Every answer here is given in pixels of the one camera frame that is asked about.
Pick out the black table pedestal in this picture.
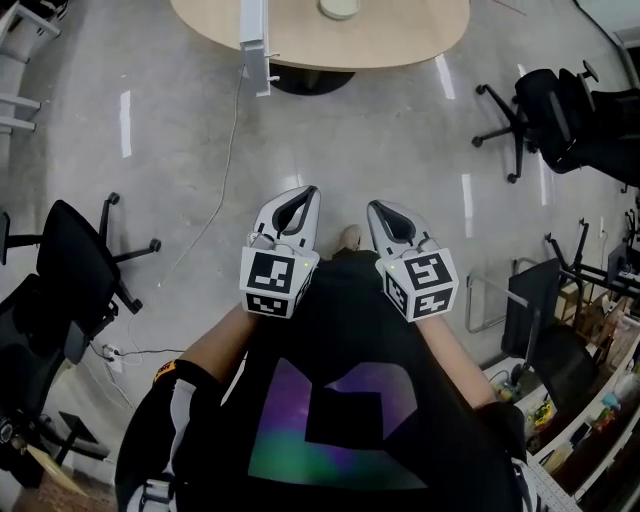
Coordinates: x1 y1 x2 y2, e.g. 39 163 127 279
269 63 357 97

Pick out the white microwave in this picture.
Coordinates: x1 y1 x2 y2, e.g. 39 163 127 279
238 0 280 98

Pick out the small round dish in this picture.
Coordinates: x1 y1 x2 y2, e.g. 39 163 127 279
318 0 362 22

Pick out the black office chair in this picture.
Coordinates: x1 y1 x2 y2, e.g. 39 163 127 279
472 59 601 185
542 88 640 195
0 192 163 321
0 273 119 489

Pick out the white power strip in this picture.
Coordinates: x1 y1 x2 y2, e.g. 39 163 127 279
102 343 125 375

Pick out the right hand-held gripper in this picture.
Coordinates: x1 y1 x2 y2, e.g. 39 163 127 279
366 199 460 324

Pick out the person's left forearm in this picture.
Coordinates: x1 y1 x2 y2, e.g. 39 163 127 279
188 302 261 389

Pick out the person's black printed shirt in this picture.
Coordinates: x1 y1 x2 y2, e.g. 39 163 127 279
114 249 531 512

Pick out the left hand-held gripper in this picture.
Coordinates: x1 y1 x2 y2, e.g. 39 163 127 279
238 185 322 320

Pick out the metal tube chair frame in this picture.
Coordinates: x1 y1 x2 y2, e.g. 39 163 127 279
466 257 534 335

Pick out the black folding chair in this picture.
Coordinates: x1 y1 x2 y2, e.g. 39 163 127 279
501 257 600 416

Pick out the grey metal frame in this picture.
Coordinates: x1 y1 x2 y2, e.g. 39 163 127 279
0 0 62 135

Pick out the person's right forearm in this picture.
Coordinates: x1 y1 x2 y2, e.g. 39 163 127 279
422 314 499 409

